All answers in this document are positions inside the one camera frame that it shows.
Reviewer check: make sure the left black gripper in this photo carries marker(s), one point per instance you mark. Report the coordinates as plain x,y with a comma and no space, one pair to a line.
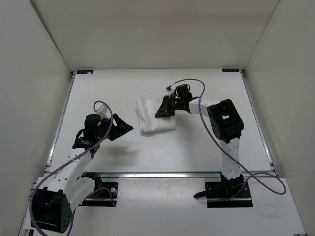
119,129

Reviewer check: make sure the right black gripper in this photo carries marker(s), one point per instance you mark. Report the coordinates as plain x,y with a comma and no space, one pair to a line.
165,110

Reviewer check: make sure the white pleated skirt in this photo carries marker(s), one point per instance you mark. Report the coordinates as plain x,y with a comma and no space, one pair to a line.
146,110

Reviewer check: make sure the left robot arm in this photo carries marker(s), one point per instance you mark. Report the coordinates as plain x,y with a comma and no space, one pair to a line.
57,196

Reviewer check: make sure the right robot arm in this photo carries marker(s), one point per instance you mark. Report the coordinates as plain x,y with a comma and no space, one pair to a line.
227,127

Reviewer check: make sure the left blue table label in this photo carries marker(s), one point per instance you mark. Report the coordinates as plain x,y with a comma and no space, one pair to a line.
84,72

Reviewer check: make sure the blue table label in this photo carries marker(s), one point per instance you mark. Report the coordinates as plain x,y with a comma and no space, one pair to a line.
230,70
84,72

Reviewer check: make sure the right blue table label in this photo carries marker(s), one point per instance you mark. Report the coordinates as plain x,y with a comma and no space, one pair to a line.
230,70

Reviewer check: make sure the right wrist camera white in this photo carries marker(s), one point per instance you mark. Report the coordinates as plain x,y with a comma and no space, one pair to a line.
170,90

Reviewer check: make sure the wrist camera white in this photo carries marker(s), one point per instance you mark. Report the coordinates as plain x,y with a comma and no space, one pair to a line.
103,112
170,90

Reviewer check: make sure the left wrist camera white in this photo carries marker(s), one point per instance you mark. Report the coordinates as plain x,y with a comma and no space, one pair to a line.
103,112

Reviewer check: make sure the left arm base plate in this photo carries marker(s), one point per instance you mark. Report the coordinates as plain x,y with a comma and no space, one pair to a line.
105,192

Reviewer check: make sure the aluminium table front rail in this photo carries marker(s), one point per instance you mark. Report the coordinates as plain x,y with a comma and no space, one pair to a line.
160,174

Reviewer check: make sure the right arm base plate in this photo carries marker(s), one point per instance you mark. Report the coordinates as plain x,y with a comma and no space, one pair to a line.
234,193

